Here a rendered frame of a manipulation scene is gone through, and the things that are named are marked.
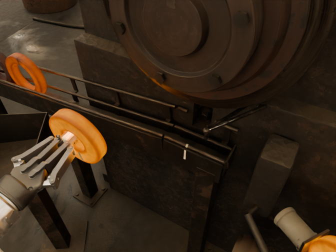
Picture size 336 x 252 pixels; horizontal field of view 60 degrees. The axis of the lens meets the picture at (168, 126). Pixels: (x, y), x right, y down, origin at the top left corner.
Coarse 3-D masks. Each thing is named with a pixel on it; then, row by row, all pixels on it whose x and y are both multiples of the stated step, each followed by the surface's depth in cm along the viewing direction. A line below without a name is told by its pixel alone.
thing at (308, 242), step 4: (320, 232) 64; (324, 232) 64; (328, 232) 65; (316, 236) 64; (320, 236) 64; (308, 240) 63; (312, 240) 64; (304, 244) 63; (308, 244) 64; (300, 248) 64; (304, 248) 64; (308, 248) 66
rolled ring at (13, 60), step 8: (8, 56) 109; (16, 56) 107; (24, 56) 107; (8, 64) 112; (16, 64) 114; (24, 64) 106; (32, 64) 107; (16, 72) 116; (32, 72) 107; (40, 72) 109; (16, 80) 117; (24, 80) 119; (40, 80) 110; (32, 88) 117; (40, 88) 111
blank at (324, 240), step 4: (324, 236) 62; (328, 236) 61; (332, 236) 61; (316, 240) 62; (320, 240) 61; (324, 240) 60; (328, 240) 60; (332, 240) 59; (312, 244) 63; (316, 244) 62; (320, 244) 61; (324, 244) 60; (328, 244) 59; (332, 244) 58; (312, 248) 64; (316, 248) 62; (320, 248) 61; (324, 248) 60; (328, 248) 59; (332, 248) 58
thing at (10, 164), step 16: (0, 128) 96; (16, 128) 96; (32, 128) 97; (48, 128) 93; (0, 144) 100; (16, 144) 99; (32, 144) 98; (0, 160) 95; (0, 176) 90; (32, 208) 107; (48, 208) 111; (48, 224) 116; (64, 224) 129; (80, 224) 141; (48, 240) 135; (64, 240) 128; (80, 240) 135
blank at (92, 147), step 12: (60, 120) 65; (72, 120) 64; (84, 120) 65; (60, 132) 70; (72, 132) 66; (84, 132) 64; (96, 132) 65; (84, 144) 67; (96, 144) 66; (84, 156) 72; (96, 156) 68
